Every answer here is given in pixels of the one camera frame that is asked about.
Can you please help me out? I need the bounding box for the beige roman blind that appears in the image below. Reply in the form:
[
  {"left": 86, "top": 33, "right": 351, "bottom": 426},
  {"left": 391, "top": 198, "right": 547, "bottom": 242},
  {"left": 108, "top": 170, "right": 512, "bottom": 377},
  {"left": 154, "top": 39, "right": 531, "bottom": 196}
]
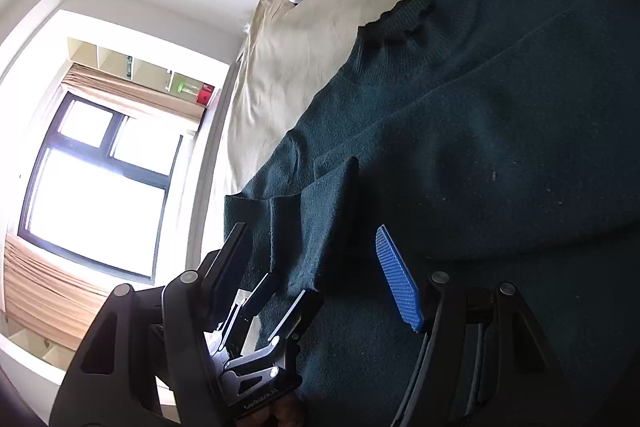
[{"left": 60, "top": 63, "right": 204, "bottom": 128}]

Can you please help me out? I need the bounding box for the beige pleated curtain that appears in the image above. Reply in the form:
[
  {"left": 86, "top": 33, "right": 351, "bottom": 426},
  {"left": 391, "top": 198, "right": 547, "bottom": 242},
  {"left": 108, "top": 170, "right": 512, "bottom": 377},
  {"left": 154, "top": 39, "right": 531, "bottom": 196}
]
[{"left": 2, "top": 234, "right": 112, "bottom": 352}]

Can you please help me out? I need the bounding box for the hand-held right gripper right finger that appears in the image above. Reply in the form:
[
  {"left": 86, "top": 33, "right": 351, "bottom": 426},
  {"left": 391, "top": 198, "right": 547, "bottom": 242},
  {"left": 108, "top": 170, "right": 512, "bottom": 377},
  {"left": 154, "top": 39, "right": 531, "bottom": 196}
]
[{"left": 374, "top": 224, "right": 569, "bottom": 427}]

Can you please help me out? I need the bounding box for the black framed window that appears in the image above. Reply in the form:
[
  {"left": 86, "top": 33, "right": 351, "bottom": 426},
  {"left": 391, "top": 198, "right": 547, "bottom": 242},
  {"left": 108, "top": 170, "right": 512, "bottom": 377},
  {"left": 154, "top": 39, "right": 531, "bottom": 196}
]
[{"left": 17, "top": 91, "right": 184, "bottom": 286}]

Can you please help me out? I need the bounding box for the bed with cream sheet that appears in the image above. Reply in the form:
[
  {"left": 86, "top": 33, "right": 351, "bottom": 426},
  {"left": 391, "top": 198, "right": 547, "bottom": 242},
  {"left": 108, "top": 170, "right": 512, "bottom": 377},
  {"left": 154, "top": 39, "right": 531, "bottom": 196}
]
[{"left": 220, "top": 0, "right": 617, "bottom": 210}]

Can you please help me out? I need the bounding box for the dark green knit sweater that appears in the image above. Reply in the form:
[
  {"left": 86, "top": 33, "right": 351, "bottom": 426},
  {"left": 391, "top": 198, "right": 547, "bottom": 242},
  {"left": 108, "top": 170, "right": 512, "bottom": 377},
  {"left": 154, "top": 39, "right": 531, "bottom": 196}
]
[{"left": 223, "top": 0, "right": 640, "bottom": 427}]

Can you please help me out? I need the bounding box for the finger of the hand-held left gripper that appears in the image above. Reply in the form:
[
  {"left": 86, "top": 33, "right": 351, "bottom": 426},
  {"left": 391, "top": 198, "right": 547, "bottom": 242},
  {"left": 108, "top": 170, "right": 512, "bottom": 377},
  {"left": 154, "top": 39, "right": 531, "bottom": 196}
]
[
  {"left": 266, "top": 288, "right": 326, "bottom": 359},
  {"left": 219, "top": 272, "right": 282, "bottom": 359}
]

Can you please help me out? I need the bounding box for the green bottle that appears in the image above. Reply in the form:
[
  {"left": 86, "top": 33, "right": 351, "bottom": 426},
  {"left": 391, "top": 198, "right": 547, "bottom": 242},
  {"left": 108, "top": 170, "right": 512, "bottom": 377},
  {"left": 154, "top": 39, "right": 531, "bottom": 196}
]
[{"left": 169, "top": 77, "right": 202, "bottom": 98}]

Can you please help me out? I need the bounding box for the white wall shelf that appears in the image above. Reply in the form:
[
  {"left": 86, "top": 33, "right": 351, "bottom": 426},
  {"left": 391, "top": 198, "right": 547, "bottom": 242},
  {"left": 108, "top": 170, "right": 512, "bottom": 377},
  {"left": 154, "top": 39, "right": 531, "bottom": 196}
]
[{"left": 66, "top": 36, "right": 222, "bottom": 108}]

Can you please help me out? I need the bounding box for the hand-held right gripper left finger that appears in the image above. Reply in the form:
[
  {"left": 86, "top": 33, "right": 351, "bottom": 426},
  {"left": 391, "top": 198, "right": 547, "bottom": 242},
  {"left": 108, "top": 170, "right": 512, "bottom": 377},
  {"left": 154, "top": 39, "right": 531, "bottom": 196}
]
[{"left": 49, "top": 222, "right": 252, "bottom": 427}]

